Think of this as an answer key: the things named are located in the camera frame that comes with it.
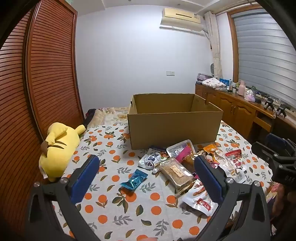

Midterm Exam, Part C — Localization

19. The brown wooden cabinet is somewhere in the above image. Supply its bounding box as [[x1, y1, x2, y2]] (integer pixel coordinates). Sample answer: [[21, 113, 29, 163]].
[[195, 83, 296, 141]]

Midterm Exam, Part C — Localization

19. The brown cardboard box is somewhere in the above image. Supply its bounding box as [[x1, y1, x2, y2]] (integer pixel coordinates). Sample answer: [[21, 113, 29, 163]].
[[127, 93, 223, 151]]

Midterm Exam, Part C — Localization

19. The floral quilt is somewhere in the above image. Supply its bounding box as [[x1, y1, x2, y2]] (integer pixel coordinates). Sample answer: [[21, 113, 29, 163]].
[[92, 107, 130, 127]]

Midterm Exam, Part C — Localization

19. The orange fruit print bedsheet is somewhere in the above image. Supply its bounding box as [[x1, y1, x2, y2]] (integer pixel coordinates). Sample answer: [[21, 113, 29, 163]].
[[50, 120, 278, 241]]

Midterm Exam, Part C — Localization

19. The dark cloth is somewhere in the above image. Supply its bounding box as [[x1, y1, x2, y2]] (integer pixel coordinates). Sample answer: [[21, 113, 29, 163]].
[[84, 108, 97, 127]]

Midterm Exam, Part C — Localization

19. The white packet red label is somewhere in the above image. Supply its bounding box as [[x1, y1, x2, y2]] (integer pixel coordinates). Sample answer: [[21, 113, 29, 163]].
[[181, 179, 219, 217]]

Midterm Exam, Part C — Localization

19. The blue candy packet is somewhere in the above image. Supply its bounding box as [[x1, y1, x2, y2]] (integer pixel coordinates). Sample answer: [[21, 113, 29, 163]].
[[120, 169, 148, 193]]

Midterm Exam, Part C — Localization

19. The grey window blind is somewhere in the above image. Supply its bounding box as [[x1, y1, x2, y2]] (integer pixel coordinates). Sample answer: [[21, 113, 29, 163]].
[[231, 9, 296, 109]]

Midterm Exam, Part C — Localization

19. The clear beige snack packet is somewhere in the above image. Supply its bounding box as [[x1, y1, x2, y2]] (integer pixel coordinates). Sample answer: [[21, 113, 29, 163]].
[[208, 151, 236, 176]]

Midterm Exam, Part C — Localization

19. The white red snack packet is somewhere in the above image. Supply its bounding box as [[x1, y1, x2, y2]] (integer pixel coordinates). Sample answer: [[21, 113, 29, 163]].
[[225, 149, 248, 173]]

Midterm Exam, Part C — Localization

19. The clear oat bar packet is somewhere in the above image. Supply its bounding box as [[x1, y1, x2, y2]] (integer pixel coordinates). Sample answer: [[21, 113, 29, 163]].
[[154, 158, 196, 194]]

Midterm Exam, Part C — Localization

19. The white-edged vacuum snack packet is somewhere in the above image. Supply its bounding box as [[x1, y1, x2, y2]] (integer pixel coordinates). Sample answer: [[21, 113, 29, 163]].
[[166, 139, 193, 157]]

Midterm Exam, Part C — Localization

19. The brown snack packet pink top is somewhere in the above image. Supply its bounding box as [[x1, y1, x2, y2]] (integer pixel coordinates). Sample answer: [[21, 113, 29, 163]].
[[176, 147, 197, 173]]

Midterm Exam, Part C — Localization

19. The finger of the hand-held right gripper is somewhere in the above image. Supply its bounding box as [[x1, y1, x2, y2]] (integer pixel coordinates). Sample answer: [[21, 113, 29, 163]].
[[266, 133, 296, 155], [252, 141, 288, 169]]

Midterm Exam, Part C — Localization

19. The pink tissue pack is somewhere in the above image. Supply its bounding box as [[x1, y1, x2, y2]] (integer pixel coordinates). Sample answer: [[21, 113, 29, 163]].
[[245, 89, 256, 102]]

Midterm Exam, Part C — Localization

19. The cream wall air conditioner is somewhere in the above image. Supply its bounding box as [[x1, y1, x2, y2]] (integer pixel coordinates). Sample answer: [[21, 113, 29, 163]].
[[161, 7, 204, 32]]

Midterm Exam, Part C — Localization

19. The yellow plush toy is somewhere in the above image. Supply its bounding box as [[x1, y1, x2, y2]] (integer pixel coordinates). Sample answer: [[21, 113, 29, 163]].
[[39, 122, 86, 182]]

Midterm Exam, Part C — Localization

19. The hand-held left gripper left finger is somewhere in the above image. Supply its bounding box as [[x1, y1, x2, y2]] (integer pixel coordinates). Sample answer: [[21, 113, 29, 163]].
[[27, 154, 100, 241]]

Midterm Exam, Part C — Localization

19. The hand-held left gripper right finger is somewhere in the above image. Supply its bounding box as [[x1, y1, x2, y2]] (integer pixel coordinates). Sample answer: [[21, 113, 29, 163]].
[[193, 155, 271, 241]]

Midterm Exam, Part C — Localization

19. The wooden window frame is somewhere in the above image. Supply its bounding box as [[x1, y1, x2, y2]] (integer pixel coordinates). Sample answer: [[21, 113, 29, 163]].
[[227, 10, 240, 84]]

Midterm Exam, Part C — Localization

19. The floral folded cloth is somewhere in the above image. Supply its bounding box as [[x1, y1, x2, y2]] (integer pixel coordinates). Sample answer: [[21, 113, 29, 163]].
[[202, 77, 226, 88]]

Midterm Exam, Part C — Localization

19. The cream curtain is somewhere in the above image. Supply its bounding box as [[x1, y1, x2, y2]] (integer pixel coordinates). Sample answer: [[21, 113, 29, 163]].
[[203, 10, 223, 79]]

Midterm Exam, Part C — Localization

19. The brown louvered wooden wardrobe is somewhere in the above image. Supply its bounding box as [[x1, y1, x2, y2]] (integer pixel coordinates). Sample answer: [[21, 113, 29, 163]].
[[0, 0, 85, 241]]

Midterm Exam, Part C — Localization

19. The orange snack packet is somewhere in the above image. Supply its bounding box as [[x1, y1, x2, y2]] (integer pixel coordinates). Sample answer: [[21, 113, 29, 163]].
[[203, 144, 222, 156]]

